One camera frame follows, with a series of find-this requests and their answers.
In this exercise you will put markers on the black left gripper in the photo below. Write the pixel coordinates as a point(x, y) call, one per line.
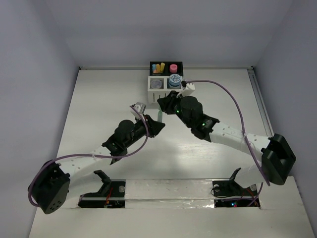
point(153, 126)

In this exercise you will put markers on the green highlighter marker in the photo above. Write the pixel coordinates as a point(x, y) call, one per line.
point(160, 115)

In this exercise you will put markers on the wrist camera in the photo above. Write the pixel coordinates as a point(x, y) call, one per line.
point(188, 89)
point(137, 110)

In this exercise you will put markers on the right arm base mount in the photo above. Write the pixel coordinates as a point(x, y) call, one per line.
point(229, 194)

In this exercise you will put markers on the yellow marker cap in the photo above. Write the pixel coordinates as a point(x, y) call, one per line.
point(162, 66)

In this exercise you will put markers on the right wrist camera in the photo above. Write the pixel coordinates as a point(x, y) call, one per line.
point(188, 89)

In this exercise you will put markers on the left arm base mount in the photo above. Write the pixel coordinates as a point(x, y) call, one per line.
point(110, 195)

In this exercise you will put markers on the pink-capped tube of crayons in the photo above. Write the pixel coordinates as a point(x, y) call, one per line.
point(173, 68)

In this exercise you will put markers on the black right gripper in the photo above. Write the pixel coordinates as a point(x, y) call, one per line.
point(167, 102)

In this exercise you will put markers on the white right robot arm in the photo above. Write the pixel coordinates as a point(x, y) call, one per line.
point(273, 156)

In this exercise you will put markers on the clear jar of paperclips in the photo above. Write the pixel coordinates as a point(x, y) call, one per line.
point(156, 84)

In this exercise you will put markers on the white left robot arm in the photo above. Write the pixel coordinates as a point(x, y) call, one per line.
point(50, 186)

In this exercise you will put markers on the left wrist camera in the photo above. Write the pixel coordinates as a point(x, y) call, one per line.
point(137, 110)

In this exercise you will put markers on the black slotted organizer box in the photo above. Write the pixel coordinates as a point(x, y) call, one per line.
point(166, 69)

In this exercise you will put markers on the white slotted organizer box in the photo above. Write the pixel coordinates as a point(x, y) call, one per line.
point(154, 94)

